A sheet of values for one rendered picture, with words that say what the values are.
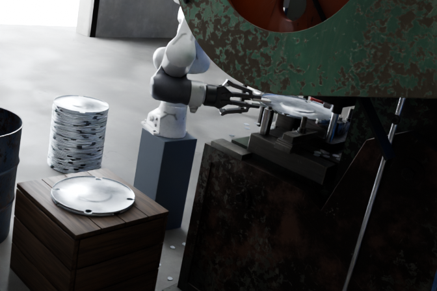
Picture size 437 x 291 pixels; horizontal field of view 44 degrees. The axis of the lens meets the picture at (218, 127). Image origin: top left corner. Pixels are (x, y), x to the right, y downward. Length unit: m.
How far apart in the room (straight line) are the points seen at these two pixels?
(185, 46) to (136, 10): 5.50
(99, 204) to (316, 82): 0.92
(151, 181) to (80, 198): 0.56
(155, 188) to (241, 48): 1.08
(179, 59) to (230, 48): 0.29
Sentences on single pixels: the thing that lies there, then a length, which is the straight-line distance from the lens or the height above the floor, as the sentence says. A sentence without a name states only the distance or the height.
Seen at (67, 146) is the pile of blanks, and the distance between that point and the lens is 2.96.
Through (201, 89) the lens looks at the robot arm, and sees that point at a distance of 1.82.
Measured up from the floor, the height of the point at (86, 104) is 0.36.
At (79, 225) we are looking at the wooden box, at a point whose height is 0.35.
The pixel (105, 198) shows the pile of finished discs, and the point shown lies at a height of 0.37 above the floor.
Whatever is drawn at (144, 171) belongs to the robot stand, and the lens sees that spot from 2.48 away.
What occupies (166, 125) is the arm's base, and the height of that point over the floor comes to 0.50.
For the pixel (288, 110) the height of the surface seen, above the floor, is 0.78.
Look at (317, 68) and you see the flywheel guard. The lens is 1.37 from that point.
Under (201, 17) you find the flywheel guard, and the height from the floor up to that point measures 1.06.
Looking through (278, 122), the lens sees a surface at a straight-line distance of 1.95.
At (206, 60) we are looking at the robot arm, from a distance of 2.36.
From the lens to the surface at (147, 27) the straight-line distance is 7.46.
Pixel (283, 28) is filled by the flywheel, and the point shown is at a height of 1.09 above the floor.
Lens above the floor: 1.25
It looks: 17 degrees down
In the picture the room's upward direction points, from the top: 11 degrees clockwise
